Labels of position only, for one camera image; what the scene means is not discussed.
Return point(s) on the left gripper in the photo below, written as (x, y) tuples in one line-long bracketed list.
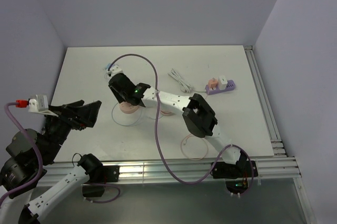
[(78, 118)]

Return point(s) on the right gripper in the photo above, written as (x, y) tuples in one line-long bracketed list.
[(117, 96)]

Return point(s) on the pink round power socket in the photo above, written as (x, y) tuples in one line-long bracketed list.
[(128, 108)]

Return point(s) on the pink charger plug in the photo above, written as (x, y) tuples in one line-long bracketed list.
[(212, 83)]

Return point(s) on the white 80W charger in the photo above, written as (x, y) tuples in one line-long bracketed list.
[(222, 82)]

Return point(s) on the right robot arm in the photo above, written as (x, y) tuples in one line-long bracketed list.
[(197, 114)]

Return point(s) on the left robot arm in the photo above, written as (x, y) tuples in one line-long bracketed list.
[(30, 151)]

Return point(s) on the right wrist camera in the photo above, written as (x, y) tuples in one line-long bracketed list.
[(113, 70)]

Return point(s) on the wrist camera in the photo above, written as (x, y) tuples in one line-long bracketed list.
[(36, 104), (113, 70)]

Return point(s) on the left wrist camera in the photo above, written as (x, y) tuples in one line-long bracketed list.
[(36, 104)]

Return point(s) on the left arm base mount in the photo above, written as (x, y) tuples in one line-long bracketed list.
[(100, 182)]

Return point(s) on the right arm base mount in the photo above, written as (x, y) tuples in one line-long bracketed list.
[(237, 176)]

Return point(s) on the aluminium right rail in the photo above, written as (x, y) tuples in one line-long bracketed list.
[(276, 141)]

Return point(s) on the aluminium rail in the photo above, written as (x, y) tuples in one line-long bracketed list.
[(146, 172), (276, 141)]

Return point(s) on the aluminium front rail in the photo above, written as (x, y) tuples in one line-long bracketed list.
[(146, 172)]

